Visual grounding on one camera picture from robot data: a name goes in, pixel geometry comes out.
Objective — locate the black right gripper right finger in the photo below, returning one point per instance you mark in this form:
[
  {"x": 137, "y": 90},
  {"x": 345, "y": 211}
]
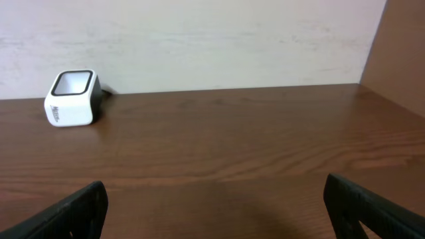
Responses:
[{"x": 350, "y": 206}]

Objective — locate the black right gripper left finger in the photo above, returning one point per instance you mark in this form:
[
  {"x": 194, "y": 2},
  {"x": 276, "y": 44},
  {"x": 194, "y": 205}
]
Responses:
[{"x": 80, "y": 215}]

